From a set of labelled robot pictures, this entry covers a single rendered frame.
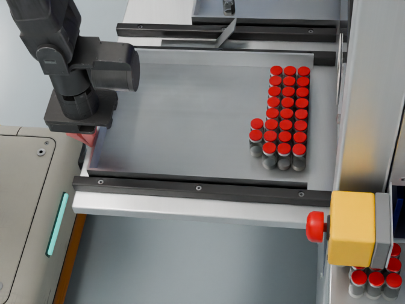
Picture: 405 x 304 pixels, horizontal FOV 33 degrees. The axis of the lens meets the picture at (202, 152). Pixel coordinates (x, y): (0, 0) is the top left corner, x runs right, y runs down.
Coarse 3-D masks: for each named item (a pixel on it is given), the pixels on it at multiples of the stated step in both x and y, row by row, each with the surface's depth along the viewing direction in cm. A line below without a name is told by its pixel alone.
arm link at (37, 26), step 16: (16, 0) 84; (32, 0) 83; (48, 0) 84; (64, 0) 89; (16, 16) 86; (32, 16) 85; (48, 16) 85; (64, 16) 91; (80, 16) 93; (32, 32) 87; (48, 32) 87; (64, 32) 88; (32, 48) 90; (64, 48) 89
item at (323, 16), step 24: (216, 0) 132; (240, 0) 131; (264, 0) 131; (288, 0) 130; (312, 0) 129; (336, 0) 129; (192, 24) 127; (216, 24) 126; (240, 24) 125; (264, 24) 124; (288, 24) 124; (312, 24) 123; (336, 24) 122
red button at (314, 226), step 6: (312, 216) 88; (318, 216) 88; (306, 222) 89; (312, 222) 87; (318, 222) 87; (306, 228) 88; (312, 228) 87; (318, 228) 87; (324, 228) 88; (306, 234) 88; (312, 234) 87; (318, 234) 87; (312, 240) 88; (318, 240) 88
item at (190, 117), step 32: (160, 64) 124; (192, 64) 123; (224, 64) 122; (256, 64) 121; (288, 64) 120; (128, 96) 120; (160, 96) 119; (192, 96) 119; (224, 96) 118; (256, 96) 117; (128, 128) 116; (160, 128) 115; (192, 128) 114; (224, 128) 114; (96, 160) 111; (128, 160) 112; (160, 160) 111; (192, 160) 111; (224, 160) 110; (256, 160) 110
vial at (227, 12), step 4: (224, 0) 126; (228, 0) 126; (232, 0) 126; (224, 4) 127; (228, 4) 126; (232, 4) 127; (224, 8) 128; (228, 8) 127; (224, 12) 128; (228, 12) 128
